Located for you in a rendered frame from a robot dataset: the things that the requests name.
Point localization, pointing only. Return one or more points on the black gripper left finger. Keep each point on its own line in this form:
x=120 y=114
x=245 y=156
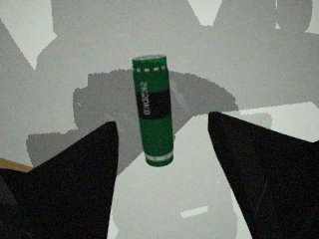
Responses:
x=70 y=195

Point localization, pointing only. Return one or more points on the green cylindrical battery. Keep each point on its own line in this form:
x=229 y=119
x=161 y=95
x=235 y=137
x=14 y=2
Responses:
x=153 y=101

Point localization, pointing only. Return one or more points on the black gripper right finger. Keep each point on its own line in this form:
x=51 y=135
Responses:
x=274 y=177

